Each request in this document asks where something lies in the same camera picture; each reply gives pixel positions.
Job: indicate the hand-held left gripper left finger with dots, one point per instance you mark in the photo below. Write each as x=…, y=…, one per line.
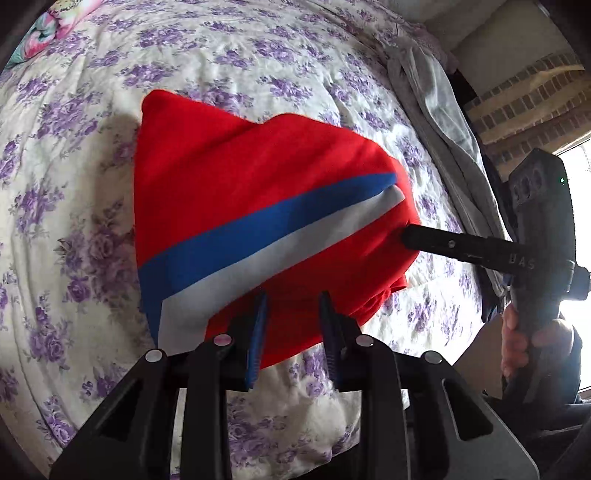
x=258, y=341

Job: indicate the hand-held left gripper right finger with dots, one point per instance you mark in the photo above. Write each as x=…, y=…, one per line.
x=330, y=337

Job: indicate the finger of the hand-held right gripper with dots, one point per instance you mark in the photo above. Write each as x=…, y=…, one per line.
x=438, y=242

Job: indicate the red blue white pants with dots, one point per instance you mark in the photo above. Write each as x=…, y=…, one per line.
x=240, y=184

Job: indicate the person's right forearm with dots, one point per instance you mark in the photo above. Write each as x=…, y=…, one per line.
x=572, y=369

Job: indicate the person's right hand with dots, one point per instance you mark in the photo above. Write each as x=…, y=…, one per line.
x=512, y=341

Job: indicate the bright window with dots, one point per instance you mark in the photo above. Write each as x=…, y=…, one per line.
x=581, y=175

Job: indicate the brick pattern curtain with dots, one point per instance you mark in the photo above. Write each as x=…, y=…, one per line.
x=521, y=110

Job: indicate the grey garment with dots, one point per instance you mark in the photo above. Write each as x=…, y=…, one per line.
x=438, y=106

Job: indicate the lavender pillow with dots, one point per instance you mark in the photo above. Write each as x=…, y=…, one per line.
x=431, y=44

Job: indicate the purple floral bed sheet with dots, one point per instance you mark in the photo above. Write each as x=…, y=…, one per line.
x=69, y=138

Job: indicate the folded turquoise floral quilt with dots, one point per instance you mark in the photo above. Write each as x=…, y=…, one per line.
x=41, y=32

